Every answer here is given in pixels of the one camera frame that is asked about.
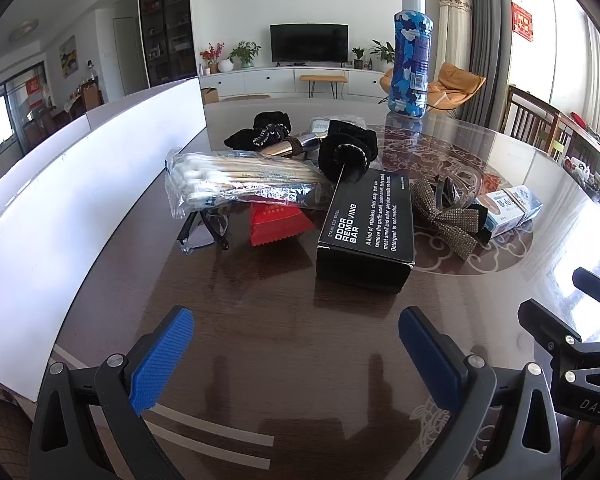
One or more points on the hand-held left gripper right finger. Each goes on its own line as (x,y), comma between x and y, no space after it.
(430,355)

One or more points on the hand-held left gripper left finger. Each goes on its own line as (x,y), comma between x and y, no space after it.
(162,355)

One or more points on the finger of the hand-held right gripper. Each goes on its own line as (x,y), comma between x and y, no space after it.
(597,287)
(542,322)

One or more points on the white and blue medicine box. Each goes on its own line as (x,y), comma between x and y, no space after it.
(510,207)

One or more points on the clear glasses with black frame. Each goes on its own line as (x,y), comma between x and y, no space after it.
(223,233)

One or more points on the rhinestone bow hair clip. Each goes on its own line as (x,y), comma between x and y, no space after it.
(445,220)

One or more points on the black cardboard box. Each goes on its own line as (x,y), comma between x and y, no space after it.
(365,230)

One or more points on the red foil packet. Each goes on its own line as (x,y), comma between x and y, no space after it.
(275,222)

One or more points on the cotton swab bag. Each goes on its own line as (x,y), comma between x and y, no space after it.
(220,175)

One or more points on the large black velvet scrunchie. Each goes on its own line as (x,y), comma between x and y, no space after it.
(347,142)

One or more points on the dark patterned glass desktop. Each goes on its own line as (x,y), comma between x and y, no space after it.
(280,320)

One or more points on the person's right hand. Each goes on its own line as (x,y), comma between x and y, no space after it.
(587,447)

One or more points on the pile of colourful clutter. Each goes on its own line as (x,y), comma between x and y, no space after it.
(592,175)

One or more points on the white partition board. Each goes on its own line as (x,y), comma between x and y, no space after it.
(80,240)

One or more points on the wooden slatted chair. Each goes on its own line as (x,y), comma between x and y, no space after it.
(577,145)
(527,115)

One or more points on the black beaded scrunchie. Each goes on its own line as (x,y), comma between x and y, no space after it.
(240,139)

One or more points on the orange lounge chair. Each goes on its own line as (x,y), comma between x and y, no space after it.
(455,82)

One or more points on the phone case in clear bag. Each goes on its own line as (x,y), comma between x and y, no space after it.
(321,124)

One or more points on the black velvet rhinestone scrunchie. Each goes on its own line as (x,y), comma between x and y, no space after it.
(275,121)

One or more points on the round wooden coffee table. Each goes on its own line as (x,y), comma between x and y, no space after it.
(245,98)

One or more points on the grey curtain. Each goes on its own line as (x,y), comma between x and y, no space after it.
(485,35)

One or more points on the white television cabinet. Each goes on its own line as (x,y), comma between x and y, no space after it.
(260,82)

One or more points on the red window poster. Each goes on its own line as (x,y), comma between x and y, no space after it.
(36,91)

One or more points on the blue camouflage bottle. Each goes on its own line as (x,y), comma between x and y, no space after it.
(410,60)

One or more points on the covered standing air conditioner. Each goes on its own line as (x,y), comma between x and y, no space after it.
(452,30)

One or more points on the wooden bench with metal legs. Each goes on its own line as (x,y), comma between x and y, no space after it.
(324,79)

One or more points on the round white vase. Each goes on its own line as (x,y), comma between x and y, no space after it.
(225,66)

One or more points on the white door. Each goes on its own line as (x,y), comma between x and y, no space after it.
(124,57)

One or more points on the red flowers in vase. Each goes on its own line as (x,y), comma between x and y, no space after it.
(211,55)

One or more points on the small potted plant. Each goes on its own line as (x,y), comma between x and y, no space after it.
(358,57)

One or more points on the broad-leaf potted plant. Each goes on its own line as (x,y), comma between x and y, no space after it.
(382,52)

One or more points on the leafy green potted plant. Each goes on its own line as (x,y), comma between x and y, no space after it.
(245,52)

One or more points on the dark glass display cabinet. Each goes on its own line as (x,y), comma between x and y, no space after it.
(167,25)

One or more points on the black television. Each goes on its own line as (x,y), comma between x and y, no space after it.
(307,44)

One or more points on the round ceiling light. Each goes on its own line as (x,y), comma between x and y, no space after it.
(23,31)

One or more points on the red wall decoration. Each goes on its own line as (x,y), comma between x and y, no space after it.
(523,21)

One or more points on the framed wall painting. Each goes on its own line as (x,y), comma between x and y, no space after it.
(68,56)

